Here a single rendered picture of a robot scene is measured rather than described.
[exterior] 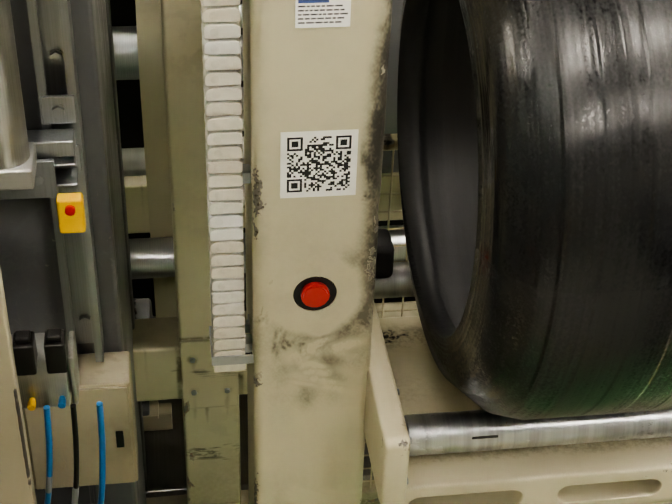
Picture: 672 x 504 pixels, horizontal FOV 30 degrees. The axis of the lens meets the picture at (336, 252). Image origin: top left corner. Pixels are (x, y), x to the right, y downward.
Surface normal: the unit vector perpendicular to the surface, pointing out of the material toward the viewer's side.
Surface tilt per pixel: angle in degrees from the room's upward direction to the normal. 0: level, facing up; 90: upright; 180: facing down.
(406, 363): 0
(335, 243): 90
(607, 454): 0
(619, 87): 49
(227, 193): 90
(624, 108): 53
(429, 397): 0
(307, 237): 90
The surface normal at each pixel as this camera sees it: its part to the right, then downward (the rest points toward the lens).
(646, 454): 0.04, -0.81
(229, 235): 0.14, 0.58
